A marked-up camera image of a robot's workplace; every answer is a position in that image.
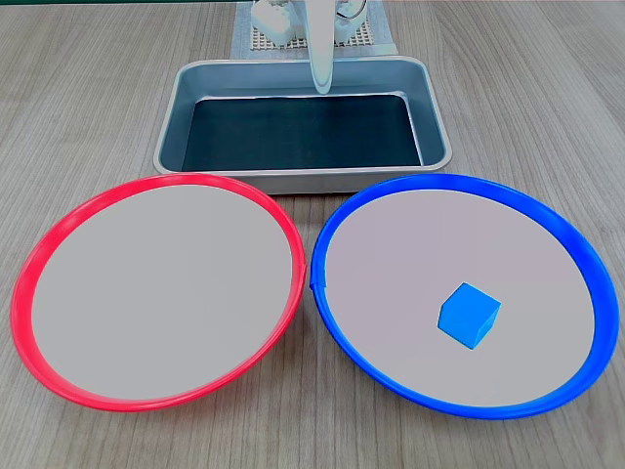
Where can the small blue cube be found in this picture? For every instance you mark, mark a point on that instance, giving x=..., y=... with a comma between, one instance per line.
x=466, y=315

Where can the steel tray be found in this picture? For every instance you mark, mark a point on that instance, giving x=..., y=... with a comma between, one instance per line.
x=293, y=78

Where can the black tray mat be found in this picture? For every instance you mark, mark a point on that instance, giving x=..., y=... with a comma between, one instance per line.
x=303, y=132

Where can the white plate with blue rim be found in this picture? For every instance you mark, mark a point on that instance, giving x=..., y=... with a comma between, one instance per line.
x=405, y=264

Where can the white plate with red rim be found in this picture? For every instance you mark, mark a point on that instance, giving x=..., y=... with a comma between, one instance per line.
x=161, y=293

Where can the pale perforated base plate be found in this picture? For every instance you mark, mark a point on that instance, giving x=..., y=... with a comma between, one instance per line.
x=361, y=41

